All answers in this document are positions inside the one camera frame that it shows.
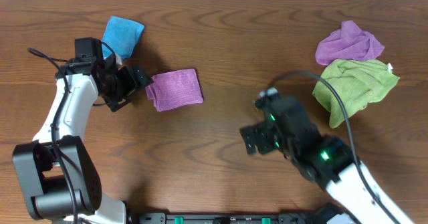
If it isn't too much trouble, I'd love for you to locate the crumpled purple cloth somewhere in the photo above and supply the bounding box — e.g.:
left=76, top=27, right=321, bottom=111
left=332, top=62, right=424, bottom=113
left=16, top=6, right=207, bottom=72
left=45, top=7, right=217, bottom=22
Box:
left=315, top=20, right=385, bottom=66

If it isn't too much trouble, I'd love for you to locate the pink purple cloth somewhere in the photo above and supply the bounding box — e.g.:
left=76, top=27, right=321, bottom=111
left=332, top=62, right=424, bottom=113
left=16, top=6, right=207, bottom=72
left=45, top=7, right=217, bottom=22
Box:
left=145, top=69, right=204, bottom=112

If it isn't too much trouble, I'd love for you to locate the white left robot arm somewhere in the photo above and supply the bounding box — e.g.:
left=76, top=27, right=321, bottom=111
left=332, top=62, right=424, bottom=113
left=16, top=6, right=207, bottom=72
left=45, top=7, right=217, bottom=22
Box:
left=13, top=37, right=153, bottom=223

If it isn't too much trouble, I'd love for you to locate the crumpled green cloth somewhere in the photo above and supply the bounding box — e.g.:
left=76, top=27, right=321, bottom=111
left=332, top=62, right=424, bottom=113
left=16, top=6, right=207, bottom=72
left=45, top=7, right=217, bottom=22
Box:
left=321, top=60, right=399, bottom=117

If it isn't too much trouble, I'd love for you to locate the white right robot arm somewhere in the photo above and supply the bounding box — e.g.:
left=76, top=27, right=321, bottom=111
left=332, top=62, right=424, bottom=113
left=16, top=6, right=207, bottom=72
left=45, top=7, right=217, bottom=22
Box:
left=240, top=94, right=412, bottom=223

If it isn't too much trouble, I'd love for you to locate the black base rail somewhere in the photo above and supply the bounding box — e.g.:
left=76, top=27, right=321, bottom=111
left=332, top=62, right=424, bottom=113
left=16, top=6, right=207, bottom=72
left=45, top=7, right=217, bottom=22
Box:
left=128, top=203, right=348, bottom=224

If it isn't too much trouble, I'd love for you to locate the folded blue cloth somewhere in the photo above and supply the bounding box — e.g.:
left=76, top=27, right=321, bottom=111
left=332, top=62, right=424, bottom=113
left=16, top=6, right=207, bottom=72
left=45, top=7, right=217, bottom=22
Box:
left=102, top=16, right=145, bottom=60

